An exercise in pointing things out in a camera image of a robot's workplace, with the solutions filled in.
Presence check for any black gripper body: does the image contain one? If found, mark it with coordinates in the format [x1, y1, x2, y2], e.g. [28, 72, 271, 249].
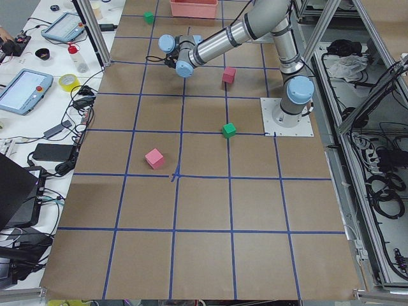
[164, 51, 179, 68]

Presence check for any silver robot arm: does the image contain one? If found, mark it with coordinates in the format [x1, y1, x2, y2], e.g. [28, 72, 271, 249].
[158, 1, 314, 128]

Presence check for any green cube near bin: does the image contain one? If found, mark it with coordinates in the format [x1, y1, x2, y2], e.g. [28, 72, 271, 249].
[143, 11, 154, 24]

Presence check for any pink plastic bin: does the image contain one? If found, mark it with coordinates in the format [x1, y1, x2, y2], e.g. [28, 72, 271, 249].
[170, 0, 218, 18]

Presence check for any pink cube near centre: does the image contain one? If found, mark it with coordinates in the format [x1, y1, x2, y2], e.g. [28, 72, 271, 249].
[222, 66, 237, 84]

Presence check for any pink cube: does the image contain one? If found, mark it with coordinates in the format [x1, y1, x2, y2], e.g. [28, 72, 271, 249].
[145, 148, 165, 170]
[222, 66, 237, 84]

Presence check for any black power adapter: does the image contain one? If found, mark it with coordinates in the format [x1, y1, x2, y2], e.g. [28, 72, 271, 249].
[99, 24, 118, 32]

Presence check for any squeeze bottle red cap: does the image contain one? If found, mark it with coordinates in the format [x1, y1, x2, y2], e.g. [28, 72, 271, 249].
[68, 44, 89, 73]

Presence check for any green cube near base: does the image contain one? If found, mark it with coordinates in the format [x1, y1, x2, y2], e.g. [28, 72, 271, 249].
[222, 122, 237, 139]

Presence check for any pink cube far side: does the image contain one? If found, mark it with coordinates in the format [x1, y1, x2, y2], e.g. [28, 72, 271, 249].
[145, 148, 165, 170]

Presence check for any yellow tape roll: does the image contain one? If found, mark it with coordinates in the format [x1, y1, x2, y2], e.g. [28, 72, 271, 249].
[58, 74, 80, 92]

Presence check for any teach pendant far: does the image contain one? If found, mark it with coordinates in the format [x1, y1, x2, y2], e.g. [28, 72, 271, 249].
[41, 13, 84, 43]

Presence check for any teach pendant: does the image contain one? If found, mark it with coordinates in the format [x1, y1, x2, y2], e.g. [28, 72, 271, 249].
[41, 13, 84, 43]
[1, 69, 54, 115]

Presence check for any black laptop power brick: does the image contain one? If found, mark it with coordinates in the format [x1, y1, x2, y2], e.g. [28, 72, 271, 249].
[33, 143, 74, 162]

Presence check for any teach pendant near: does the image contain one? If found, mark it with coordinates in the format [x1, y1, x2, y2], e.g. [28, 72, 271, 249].
[1, 69, 54, 115]

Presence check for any aluminium frame post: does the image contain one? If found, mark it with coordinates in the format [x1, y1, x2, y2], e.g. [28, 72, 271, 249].
[72, 0, 112, 68]

